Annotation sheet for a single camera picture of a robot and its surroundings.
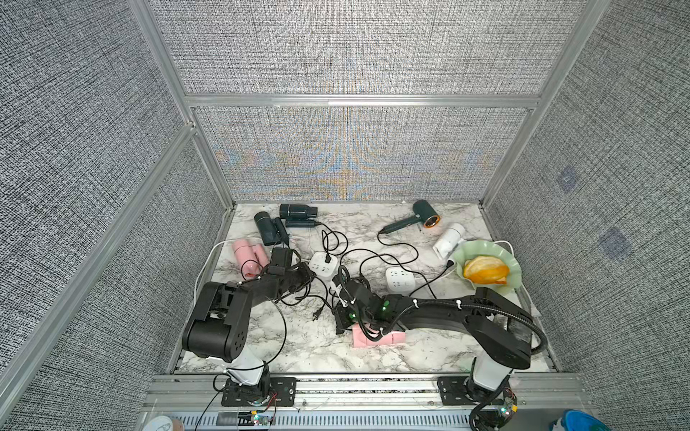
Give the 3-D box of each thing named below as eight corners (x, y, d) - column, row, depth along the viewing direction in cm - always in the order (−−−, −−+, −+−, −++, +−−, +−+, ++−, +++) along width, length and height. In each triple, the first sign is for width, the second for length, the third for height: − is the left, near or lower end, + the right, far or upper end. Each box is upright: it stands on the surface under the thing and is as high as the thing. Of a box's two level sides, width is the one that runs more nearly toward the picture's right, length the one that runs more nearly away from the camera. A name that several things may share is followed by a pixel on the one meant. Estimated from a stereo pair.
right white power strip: (387, 293, 94) (388, 290, 92) (384, 270, 99) (385, 267, 98) (415, 293, 94) (417, 290, 92) (411, 270, 99) (412, 267, 98)
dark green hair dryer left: (267, 250, 106) (265, 243, 102) (254, 221, 115) (251, 214, 112) (290, 240, 109) (288, 234, 105) (275, 213, 118) (273, 206, 115)
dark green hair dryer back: (280, 228, 113) (277, 218, 108) (283, 214, 118) (280, 204, 113) (316, 228, 113) (314, 218, 108) (317, 214, 118) (316, 204, 113)
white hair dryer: (431, 252, 104) (434, 245, 100) (443, 226, 112) (447, 218, 109) (452, 262, 101) (457, 255, 97) (464, 234, 110) (468, 227, 106)
